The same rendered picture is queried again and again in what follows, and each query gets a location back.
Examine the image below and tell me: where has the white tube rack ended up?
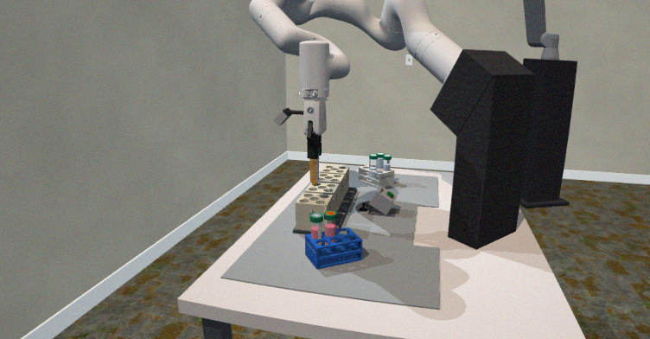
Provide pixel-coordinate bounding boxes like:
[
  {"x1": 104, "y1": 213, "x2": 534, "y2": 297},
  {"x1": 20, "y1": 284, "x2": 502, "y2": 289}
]
[{"x1": 358, "y1": 165, "x2": 395, "y2": 188}]

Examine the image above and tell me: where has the beige bucket adapter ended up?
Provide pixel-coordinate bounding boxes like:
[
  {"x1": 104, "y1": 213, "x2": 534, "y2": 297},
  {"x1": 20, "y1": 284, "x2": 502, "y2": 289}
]
[
  {"x1": 296, "y1": 192, "x2": 333, "y2": 231},
  {"x1": 319, "y1": 173, "x2": 345, "y2": 206},
  {"x1": 320, "y1": 165, "x2": 349, "y2": 195},
  {"x1": 304, "y1": 182, "x2": 339, "y2": 213}
]

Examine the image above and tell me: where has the blue tube rack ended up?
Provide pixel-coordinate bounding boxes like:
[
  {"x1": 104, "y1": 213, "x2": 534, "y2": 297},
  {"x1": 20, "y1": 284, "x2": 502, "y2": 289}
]
[{"x1": 305, "y1": 227, "x2": 362, "y2": 269}]

